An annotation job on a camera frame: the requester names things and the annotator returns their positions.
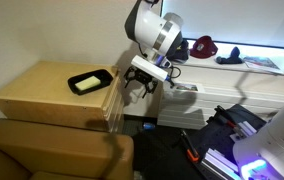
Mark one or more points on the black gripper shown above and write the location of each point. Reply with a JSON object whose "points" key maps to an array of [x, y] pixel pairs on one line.
{"points": [[141, 76]]}

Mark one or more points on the black red hand tool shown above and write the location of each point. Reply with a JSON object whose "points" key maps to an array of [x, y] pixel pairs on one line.
{"points": [[227, 116]]}

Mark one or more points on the white window blind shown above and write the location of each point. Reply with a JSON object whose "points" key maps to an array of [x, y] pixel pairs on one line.
{"points": [[235, 20]]}

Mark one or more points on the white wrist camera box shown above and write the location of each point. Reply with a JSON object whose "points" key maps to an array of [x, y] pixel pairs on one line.
{"points": [[148, 68]]}

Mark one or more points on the maroon baseball cap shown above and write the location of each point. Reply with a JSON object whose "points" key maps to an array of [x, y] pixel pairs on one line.
{"points": [[203, 46]]}

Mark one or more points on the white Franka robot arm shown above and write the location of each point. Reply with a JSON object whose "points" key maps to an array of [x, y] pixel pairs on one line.
{"points": [[148, 23]]}

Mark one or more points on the light wooden cabinet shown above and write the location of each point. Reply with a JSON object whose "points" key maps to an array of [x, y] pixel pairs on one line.
{"points": [[42, 86]]}

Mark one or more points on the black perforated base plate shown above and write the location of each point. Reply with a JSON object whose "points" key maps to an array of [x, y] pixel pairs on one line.
{"points": [[215, 136]]}

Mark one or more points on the black plastic tray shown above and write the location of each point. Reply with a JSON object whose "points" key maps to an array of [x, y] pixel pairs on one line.
{"points": [[106, 77]]}

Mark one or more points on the yellow sponge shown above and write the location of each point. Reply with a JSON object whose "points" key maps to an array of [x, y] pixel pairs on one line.
{"points": [[88, 83]]}

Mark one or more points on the aluminium extrusion bar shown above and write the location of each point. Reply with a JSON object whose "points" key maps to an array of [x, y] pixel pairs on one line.
{"points": [[220, 163]]}

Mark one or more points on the picture label card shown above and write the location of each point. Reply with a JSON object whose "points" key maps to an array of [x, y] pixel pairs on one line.
{"points": [[188, 87]]}

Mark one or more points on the white wall heater unit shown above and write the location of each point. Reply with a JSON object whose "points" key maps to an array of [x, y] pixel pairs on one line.
{"points": [[222, 100]]}

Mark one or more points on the brown leather couch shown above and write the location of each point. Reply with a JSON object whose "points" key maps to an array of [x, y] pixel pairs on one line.
{"points": [[55, 150]]}

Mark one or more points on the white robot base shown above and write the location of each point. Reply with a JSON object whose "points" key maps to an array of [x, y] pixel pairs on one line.
{"points": [[275, 140]]}

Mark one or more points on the dark blue cloth item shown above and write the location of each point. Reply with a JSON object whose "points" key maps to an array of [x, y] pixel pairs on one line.
{"points": [[230, 59]]}

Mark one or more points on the navy baseball cap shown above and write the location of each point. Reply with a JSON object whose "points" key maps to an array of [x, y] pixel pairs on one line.
{"points": [[183, 50]]}

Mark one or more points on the small white bars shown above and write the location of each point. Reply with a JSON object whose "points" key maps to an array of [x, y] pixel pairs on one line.
{"points": [[245, 130]]}

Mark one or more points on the small blue object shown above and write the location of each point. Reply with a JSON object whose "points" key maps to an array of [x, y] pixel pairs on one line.
{"points": [[148, 126]]}

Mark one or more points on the printed magazine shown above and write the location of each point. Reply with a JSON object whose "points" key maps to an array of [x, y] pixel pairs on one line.
{"points": [[262, 63]]}

